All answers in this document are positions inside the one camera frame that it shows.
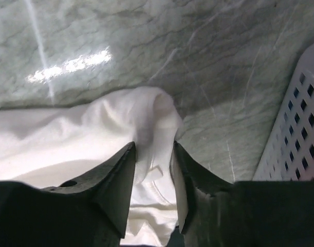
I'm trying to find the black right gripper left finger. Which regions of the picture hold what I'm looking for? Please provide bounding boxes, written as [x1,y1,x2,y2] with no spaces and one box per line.
[0,142,136,246]

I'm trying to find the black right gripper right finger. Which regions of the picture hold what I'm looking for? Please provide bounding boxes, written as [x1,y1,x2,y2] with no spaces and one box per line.
[172,143,314,246]

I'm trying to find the cream white t shirt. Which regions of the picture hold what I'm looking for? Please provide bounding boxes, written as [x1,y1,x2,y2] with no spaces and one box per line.
[0,87,182,246]

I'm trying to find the white plastic laundry basket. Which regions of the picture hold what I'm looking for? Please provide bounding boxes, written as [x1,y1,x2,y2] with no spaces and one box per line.
[253,44,314,181]

